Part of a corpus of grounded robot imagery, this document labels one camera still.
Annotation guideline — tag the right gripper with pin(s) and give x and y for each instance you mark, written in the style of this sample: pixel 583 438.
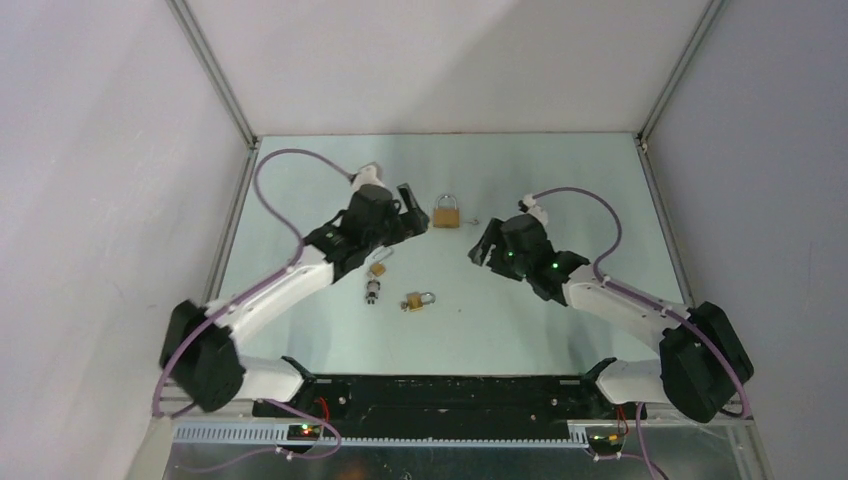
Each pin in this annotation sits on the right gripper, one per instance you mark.
pixel 492 235

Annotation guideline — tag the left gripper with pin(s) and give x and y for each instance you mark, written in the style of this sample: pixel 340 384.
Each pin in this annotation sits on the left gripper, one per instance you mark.
pixel 406 224

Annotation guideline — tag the large brass padlock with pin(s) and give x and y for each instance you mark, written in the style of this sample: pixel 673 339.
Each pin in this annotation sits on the large brass padlock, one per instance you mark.
pixel 446 212

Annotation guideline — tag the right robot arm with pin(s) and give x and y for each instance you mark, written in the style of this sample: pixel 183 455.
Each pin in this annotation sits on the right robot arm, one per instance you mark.
pixel 701 363

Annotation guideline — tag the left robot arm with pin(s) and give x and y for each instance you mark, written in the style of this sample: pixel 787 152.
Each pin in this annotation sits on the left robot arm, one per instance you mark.
pixel 201 353

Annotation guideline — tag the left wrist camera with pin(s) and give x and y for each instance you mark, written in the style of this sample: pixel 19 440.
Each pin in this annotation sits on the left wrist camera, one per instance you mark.
pixel 369 174

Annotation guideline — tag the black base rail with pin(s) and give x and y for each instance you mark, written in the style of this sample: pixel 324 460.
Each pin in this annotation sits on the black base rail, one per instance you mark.
pixel 423 407

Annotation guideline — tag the left aluminium frame post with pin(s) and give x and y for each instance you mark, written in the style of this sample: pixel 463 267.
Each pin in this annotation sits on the left aluminium frame post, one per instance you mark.
pixel 203 51

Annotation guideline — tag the aluminium frame post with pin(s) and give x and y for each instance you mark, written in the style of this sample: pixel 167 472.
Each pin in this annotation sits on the aluminium frame post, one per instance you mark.
pixel 203 51
pixel 704 26

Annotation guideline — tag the right aluminium frame post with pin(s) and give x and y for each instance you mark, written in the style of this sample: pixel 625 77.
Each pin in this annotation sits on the right aluminium frame post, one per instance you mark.
pixel 704 26

